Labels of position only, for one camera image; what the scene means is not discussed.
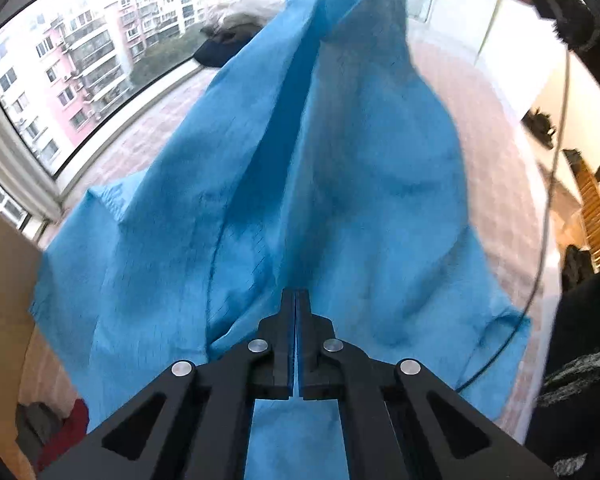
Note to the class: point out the person's black clothed torso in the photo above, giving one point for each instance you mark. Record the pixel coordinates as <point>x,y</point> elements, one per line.
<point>580,360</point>

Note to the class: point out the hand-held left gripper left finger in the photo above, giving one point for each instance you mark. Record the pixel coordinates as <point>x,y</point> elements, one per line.
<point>290,350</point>

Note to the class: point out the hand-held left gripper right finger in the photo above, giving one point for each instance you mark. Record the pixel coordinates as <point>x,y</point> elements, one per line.
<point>304,350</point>

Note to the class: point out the grey garment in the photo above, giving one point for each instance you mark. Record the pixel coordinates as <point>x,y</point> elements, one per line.
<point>35,425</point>

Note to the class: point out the pink plaid bed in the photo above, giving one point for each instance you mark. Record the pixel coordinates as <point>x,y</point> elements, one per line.
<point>490,160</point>

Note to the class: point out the blue garment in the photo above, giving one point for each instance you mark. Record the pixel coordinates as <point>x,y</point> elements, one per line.
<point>355,185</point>

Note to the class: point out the large bay window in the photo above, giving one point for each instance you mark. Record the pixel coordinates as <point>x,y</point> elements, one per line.
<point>80,60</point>

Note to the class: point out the black garment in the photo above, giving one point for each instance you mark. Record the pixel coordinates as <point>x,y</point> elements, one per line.
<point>215,52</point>

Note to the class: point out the dark bag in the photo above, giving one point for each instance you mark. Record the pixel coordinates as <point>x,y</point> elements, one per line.
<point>539,127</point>

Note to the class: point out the wooden cabinet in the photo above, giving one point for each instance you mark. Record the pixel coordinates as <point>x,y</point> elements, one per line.
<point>5,310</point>

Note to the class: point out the wooden slatted rack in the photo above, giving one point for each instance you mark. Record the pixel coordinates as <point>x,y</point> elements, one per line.
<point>597,210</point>

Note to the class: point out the red garment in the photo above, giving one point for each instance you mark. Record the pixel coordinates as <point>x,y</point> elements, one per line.
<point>67,435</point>

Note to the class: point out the stack of folded clothes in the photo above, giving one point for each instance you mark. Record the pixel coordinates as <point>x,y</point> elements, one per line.
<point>245,15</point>

